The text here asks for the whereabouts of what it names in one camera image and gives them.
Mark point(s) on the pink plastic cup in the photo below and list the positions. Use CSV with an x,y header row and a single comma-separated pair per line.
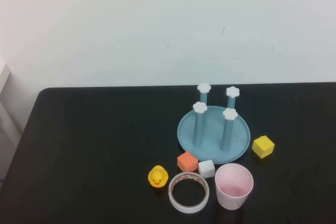
x,y
233,197

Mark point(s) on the blue cup stand white caps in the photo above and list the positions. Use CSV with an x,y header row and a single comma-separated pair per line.
x,y
210,142

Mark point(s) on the orange foam cube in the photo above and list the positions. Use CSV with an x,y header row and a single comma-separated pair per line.
x,y
187,162

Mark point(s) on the yellow rubber duck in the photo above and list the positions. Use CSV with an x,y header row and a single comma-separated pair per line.
x,y
157,176

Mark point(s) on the white foam cube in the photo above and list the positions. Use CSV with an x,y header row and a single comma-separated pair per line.
x,y
207,169

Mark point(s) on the yellow foam cube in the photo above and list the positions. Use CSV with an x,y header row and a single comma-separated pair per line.
x,y
263,147

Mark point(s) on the white tape roll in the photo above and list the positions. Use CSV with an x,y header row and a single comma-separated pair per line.
x,y
189,209

